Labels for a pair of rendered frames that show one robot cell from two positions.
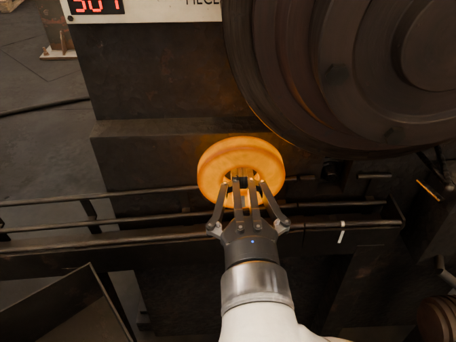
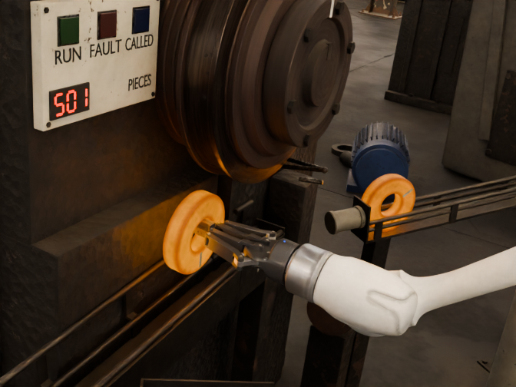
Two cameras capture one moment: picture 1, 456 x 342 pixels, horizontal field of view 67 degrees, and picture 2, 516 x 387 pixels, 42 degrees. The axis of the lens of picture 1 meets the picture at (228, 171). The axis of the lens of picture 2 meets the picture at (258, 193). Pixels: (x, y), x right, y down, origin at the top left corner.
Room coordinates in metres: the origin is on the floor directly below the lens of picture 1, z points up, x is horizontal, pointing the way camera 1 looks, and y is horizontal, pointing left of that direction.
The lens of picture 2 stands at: (-0.17, 0.87, 1.40)
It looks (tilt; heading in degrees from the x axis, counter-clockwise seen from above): 24 degrees down; 300
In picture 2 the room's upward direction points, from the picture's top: 7 degrees clockwise
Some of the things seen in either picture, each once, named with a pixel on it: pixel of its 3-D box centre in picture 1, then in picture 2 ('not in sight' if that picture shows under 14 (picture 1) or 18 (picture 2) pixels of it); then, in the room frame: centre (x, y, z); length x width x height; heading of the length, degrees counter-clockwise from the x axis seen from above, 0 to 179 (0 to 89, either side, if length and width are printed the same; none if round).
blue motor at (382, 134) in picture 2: not in sight; (379, 157); (0.98, -2.46, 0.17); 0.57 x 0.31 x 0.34; 113
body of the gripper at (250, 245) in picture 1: (250, 244); (270, 256); (0.30, -0.03, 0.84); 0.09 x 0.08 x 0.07; 3
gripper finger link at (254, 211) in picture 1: (254, 207); (241, 239); (0.37, -0.04, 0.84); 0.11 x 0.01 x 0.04; 2
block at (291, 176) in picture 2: (441, 214); (287, 220); (0.49, -0.46, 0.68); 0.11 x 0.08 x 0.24; 3
